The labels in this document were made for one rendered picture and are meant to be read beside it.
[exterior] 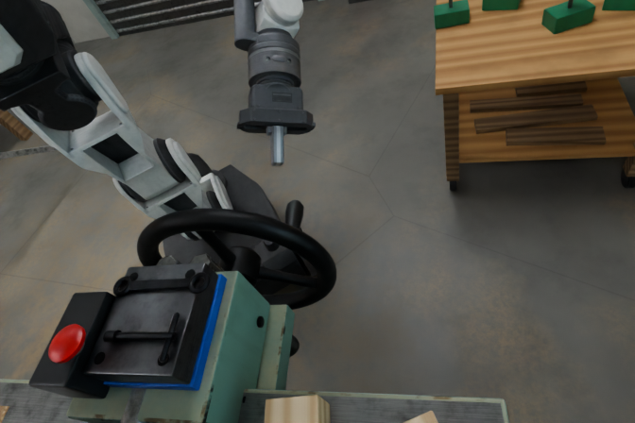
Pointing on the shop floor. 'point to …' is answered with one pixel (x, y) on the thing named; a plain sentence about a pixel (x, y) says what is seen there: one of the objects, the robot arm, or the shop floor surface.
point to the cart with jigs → (538, 67)
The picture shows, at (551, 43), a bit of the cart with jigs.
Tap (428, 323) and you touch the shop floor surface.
